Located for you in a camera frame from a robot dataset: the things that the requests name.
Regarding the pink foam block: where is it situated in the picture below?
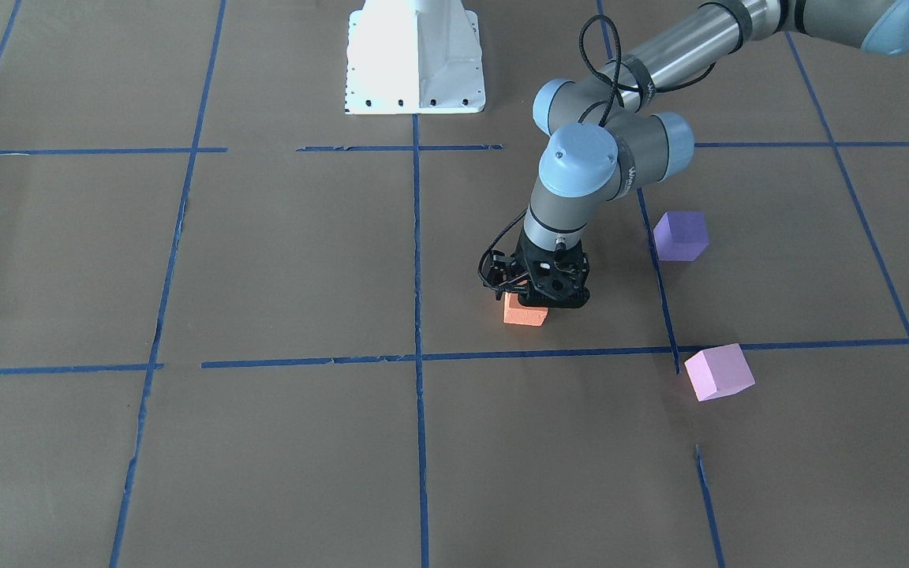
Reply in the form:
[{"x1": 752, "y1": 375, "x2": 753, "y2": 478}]
[{"x1": 684, "y1": 344, "x2": 755, "y2": 402}]

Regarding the orange foam block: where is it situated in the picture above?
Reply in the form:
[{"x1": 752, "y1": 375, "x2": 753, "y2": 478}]
[{"x1": 502, "y1": 293, "x2": 549, "y2": 327}]

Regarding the purple foam block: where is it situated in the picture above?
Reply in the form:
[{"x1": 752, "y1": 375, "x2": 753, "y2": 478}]
[{"x1": 653, "y1": 210, "x2": 710, "y2": 262}]

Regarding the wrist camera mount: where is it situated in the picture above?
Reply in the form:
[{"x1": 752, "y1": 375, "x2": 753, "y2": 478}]
[{"x1": 477, "y1": 209, "x2": 528, "y2": 301}]

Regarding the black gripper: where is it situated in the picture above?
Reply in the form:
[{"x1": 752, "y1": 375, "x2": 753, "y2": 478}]
[{"x1": 512, "y1": 241, "x2": 590, "y2": 308}]

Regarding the white camera stand pillar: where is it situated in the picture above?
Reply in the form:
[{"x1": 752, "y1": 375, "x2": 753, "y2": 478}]
[{"x1": 344, "y1": 1, "x2": 487, "y2": 115}]

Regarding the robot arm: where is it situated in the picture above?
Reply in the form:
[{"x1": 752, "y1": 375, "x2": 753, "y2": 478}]
[{"x1": 477, "y1": 1, "x2": 909, "y2": 308}]

